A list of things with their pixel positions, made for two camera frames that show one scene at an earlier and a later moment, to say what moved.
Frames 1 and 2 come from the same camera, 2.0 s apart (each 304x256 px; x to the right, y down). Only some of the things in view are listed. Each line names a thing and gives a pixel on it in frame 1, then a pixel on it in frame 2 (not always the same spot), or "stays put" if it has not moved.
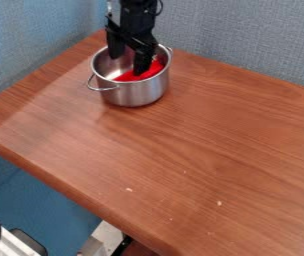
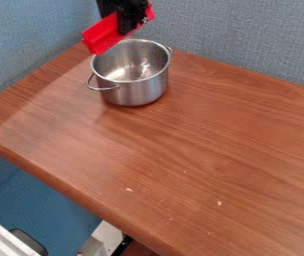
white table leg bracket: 103,242 stays put
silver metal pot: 133,93 stays put
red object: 129,76 -> 105,34
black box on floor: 32,243 stays put
